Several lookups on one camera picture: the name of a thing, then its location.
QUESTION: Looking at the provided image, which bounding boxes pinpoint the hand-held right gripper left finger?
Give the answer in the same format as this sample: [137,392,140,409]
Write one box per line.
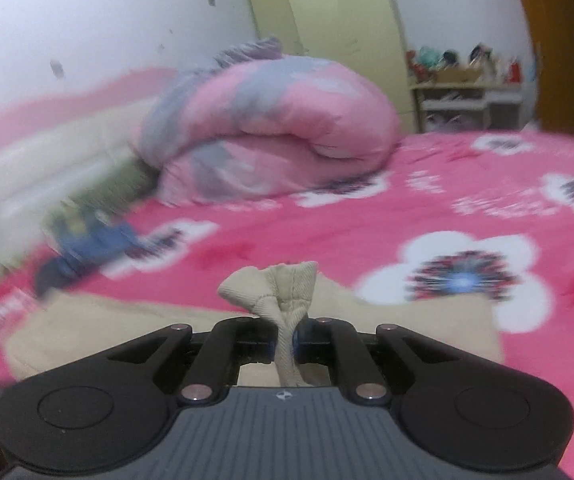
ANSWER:
[107,316,279,405]

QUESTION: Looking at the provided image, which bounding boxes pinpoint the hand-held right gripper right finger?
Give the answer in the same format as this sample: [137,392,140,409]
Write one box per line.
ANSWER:
[294,316,460,405]

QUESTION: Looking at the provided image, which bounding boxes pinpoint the beige pants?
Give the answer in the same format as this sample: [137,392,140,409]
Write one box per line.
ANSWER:
[4,260,505,391]

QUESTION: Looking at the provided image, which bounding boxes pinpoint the pink floral blanket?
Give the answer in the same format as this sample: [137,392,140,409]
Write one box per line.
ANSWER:
[0,130,574,480]

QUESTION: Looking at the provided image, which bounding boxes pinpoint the folded blue jeans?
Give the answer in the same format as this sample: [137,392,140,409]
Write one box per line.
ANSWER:
[54,222,138,273]

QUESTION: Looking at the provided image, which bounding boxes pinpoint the green leaf-patterned pillow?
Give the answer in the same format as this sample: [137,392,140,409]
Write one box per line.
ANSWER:
[74,157,160,216]

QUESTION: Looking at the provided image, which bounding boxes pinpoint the folded dark grey garment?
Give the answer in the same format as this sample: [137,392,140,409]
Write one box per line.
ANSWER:
[32,255,103,301]

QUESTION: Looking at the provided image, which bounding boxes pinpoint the plaid pillow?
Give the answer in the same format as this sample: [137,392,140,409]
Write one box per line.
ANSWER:
[42,200,113,246]

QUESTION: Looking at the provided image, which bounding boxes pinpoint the pink grey floral quilt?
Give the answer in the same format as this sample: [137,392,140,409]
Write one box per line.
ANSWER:
[132,37,402,206]

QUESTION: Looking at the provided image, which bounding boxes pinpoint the pink white padded headboard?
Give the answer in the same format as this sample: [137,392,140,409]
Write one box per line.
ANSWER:
[0,67,178,281]

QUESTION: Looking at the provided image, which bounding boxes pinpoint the cardboard box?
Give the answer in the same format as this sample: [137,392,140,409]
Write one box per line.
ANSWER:
[434,67,482,85]

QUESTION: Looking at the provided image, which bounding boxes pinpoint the group of desk figurines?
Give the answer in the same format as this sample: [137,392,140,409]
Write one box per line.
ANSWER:
[406,42,512,83]

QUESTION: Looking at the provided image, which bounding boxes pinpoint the white desk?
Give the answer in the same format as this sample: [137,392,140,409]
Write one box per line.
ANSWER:
[409,82,524,133]

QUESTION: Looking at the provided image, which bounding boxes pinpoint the pale yellow wardrobe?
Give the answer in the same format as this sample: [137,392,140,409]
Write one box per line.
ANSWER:
[246,0,418,133]

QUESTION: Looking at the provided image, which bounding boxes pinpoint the brown wooden door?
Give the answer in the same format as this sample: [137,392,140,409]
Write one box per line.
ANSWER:
[509,0,574,138]

